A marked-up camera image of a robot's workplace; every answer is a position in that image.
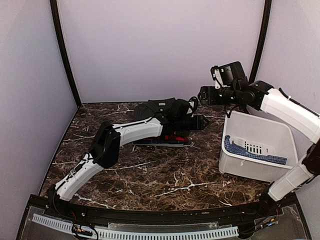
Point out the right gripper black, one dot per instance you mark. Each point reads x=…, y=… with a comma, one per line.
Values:
x=207, y=92

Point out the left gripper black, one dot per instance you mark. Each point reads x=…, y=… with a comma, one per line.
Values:
x=199, y=123

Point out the dark pinstripe long sleeve shirt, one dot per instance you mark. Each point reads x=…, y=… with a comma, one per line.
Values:
x=147, y=109

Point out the red black plaid shirt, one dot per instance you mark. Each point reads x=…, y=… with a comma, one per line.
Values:
x=174, y=139

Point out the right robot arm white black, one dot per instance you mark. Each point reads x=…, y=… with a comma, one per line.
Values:
x=264, y=97

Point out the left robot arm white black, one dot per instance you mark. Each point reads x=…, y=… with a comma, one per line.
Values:
x=104, y=151

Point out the white plastic bin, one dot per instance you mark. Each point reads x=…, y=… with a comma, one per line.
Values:
x=261, y=137

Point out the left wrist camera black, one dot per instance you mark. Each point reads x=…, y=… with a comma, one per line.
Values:
x=181, y=108

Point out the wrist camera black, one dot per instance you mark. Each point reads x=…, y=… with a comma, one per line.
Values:
x=181, y=108
x=229, y=75

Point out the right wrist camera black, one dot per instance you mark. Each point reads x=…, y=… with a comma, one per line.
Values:
x=229, y=75

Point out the right black frame post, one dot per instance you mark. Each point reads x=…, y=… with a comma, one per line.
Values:
x=261, y=40

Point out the black frame post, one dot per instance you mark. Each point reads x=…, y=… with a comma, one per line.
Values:
x=261, y=40
x=63, y=52

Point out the black curved front rail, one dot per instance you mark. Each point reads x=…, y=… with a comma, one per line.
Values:
x=102, y=216

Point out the white slotted cable duct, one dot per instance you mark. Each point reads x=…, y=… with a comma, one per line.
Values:
x=138, y=232

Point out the left black frame post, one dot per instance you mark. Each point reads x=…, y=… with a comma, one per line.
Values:
x=63, y=52

